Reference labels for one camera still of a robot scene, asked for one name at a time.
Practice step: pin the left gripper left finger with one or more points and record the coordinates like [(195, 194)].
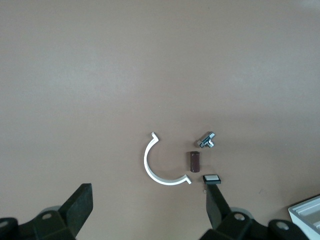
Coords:
[(77, 207)]

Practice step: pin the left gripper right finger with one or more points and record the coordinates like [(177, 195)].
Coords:
[(216, 210)]

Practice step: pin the brown plastic block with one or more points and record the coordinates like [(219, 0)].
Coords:
[(193, 162)]

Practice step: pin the chrome metal fitting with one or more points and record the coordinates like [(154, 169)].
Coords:
[(206, 140)]

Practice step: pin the white semicircular pipe clamp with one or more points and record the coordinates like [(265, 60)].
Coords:
[(146, 160)]

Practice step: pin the black switch white cap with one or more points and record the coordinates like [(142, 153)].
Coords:
[(212, 178)]

